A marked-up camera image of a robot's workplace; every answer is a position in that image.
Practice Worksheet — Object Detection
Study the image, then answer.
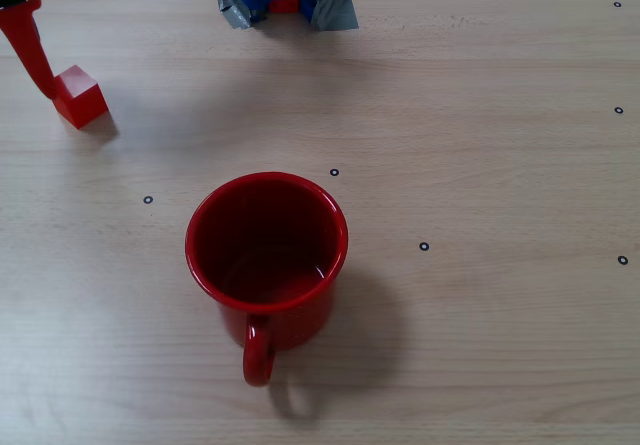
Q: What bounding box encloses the red enamel mug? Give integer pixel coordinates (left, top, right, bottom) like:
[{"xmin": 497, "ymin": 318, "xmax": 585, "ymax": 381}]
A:
[{"xmin": 184, "ymin": 171, "xmax": 350, "ymax": 388}]

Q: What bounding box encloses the red cube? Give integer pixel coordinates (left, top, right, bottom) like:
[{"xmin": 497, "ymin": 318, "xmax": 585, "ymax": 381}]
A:
[{"xmin": 52, "ymin": 64, "xmax": 111, "ymax": 131}]

